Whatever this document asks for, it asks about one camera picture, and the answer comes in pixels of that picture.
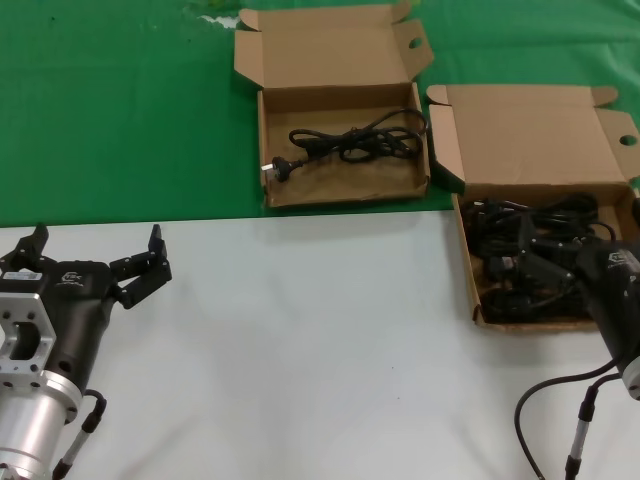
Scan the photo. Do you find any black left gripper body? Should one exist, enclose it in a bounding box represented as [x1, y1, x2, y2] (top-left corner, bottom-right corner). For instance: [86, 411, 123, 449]
[38, 259, 124, 396]

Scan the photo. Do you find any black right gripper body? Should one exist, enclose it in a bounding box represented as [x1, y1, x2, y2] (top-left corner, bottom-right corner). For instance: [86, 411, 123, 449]
[573, 240, 640, 374]

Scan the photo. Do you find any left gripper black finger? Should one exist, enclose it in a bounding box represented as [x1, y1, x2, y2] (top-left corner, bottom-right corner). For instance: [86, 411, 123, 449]
[0, 223, 57, 275]
[109, 223, 174, 312]

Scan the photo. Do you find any black power cord white plug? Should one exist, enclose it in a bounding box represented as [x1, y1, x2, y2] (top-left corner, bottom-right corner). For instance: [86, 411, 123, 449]
[260, 109, 430, 174]

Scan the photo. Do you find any cardboard box with torn edge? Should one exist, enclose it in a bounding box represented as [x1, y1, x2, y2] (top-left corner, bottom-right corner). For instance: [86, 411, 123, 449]
[233, 0, 435, 209]

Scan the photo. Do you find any green table cloth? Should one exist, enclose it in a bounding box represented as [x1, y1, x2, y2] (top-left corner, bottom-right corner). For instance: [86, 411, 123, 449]
[0, 0, 640, 229]

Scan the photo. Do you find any black coiled power cord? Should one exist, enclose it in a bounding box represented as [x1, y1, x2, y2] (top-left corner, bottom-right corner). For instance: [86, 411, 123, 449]
[479, 288, 596, 323]
[462, 197, 526, 251]
[489, 253, 521, 280]
[529, 193, 619, 242]

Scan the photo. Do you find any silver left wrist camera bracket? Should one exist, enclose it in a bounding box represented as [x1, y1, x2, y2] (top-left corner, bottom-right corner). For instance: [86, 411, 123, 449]
[0, 269, 58, 376]

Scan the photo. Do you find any open cardboard box of cords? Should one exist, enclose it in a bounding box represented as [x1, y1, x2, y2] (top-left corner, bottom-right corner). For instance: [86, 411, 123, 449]
[425, 83, 640, 329]

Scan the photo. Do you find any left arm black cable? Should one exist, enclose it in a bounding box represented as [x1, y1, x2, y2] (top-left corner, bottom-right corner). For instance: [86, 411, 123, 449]
[49, 388, 109, 480]

